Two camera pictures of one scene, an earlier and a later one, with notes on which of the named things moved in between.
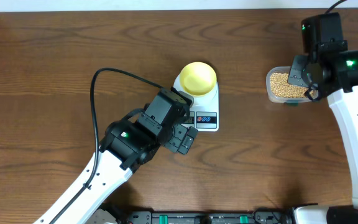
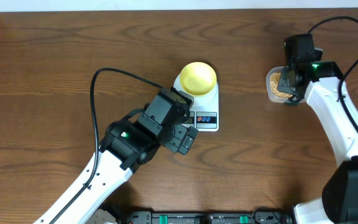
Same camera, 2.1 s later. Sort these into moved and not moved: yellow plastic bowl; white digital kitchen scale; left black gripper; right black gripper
Moved: right black gripper
Not moved: left black gripper; yellow plastic bowl; white digital kitchen scale
